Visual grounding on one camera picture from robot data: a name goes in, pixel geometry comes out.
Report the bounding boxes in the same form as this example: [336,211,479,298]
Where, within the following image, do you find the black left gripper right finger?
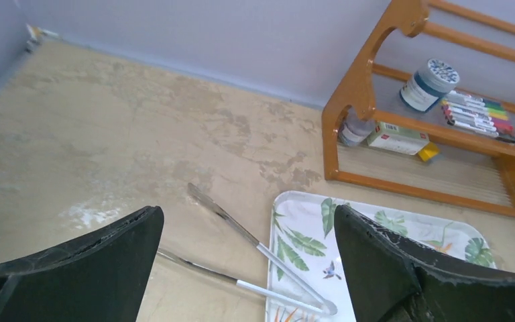
[334,205,515,321]

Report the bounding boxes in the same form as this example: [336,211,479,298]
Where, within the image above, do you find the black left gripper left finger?
[0,206,164,321]

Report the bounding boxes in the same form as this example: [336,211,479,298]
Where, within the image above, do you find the metal tongs white grips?
[157,182,338,317]

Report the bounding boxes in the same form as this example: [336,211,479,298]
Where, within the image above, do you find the leaf pattern serving tray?
[270,191,496,321]

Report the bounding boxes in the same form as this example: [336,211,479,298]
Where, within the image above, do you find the small yellow object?
[416,142,441,162]

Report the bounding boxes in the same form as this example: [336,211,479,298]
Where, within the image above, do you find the white green small box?
[366,121,429,156]

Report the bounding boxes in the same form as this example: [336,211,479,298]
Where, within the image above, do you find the small grey jar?
[338,109,375,146]

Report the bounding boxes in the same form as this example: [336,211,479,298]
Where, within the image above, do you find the orange wooden shelf rack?
[321,1,515,218]

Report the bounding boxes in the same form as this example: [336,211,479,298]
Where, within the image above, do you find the set of coloured markers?
[439,90,515,144]

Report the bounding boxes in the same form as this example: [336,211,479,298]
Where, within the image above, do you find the blue jar patterned lid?
[399,58,460,113]

